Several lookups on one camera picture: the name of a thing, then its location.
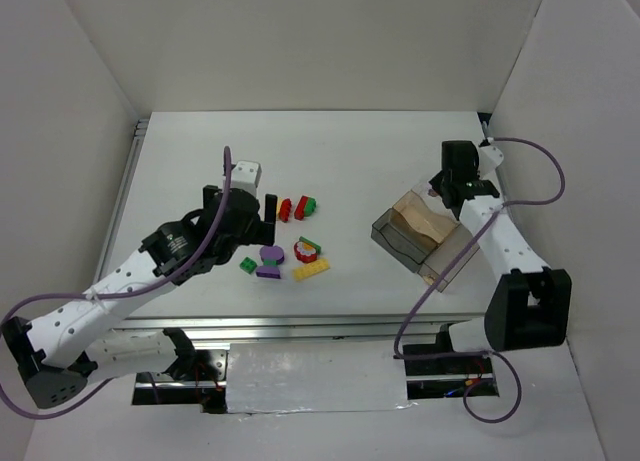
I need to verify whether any purple round lego piece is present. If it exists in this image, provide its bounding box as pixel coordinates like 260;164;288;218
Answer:
259;245;285;265

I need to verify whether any purple arch lego piece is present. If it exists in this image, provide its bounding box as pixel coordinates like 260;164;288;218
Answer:
255;264;281;279

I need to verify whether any small green lego piece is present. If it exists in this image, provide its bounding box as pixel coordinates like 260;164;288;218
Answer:
299;236;322;254

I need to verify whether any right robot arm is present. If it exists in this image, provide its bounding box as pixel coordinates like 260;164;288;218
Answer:
430;138;572;358

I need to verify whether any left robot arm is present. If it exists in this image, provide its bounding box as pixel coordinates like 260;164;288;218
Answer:
1;186;277;418

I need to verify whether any red studded lego brick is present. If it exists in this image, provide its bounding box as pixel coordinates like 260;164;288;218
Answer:
277;198;292;223

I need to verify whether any red green lego block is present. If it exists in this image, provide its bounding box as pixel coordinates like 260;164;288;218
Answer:
294;195;317;220

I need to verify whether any green square lego brick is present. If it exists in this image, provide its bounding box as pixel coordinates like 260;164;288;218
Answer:
239;257;258;274

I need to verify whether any red flower lego piece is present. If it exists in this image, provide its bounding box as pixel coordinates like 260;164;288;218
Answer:
293;240;318;264

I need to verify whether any clear compartment container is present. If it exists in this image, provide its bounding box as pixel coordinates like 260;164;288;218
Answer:
371;181;478;292

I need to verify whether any yellow long lego plate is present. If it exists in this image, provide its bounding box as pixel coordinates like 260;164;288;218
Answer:
292;258;330;282

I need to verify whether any foil covered panel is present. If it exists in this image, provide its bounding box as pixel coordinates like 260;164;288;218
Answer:
226;341;409;414

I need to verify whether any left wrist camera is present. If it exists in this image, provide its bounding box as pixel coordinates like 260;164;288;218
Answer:
231;160;262;197

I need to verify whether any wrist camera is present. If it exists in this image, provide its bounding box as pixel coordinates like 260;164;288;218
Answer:
231;160;262;197
477;138;504;179

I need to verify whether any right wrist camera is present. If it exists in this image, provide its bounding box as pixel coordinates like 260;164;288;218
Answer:
477;138;504;179

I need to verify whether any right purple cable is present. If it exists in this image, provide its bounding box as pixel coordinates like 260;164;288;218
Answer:
393;136;567;424

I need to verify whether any aluminium frame rail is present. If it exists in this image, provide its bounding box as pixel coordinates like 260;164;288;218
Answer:
114;314;487;345

